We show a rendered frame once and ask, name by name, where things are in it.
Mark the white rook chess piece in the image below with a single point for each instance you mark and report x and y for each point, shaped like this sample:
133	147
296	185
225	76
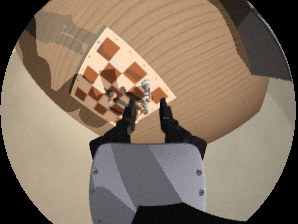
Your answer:
145	106

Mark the checkered chessboard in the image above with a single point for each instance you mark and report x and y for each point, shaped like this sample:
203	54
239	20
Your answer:
113	65

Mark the white chess king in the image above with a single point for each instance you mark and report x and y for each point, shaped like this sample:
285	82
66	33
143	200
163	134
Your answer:
147	85

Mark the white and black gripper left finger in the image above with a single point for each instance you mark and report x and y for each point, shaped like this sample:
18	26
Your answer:
121	132

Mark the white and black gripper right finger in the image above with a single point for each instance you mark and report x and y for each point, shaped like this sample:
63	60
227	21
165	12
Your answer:
174	133

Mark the white pawn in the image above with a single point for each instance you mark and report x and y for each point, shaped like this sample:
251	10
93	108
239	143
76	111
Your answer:
112	95

